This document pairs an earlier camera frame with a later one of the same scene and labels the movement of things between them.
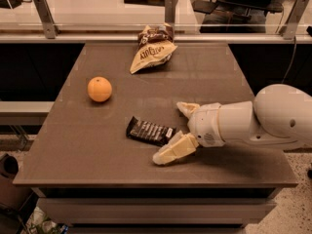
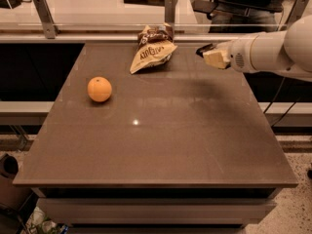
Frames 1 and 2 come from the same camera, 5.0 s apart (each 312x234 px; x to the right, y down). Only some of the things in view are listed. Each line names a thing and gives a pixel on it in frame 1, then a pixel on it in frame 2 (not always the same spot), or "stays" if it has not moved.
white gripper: [205, 124] → [238, 57]
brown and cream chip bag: [156, 45] stays
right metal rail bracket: [290, 28] stays
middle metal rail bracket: [170, 11] stays
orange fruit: [99, 89] stays
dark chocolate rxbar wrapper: [158, 134] → [200, 51]
